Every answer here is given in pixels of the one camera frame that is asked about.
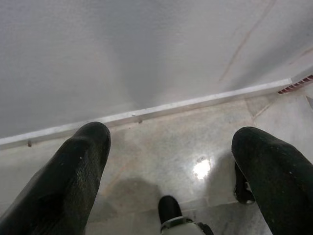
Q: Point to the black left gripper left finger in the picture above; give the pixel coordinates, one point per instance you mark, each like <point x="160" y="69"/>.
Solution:
<point x="73" y="171"/>

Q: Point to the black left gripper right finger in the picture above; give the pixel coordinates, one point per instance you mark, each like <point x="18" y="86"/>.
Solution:
<point x="276" y="176"/>

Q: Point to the red slatted vent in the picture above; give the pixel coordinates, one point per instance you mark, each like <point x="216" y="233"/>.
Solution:
<point x="296" y="85"/>

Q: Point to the robot left foot black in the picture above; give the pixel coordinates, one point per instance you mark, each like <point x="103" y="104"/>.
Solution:
<point x="168" y="208"/>

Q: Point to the white baseboard strip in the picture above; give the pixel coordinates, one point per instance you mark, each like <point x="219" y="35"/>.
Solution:
<point x="195" y="104"/>

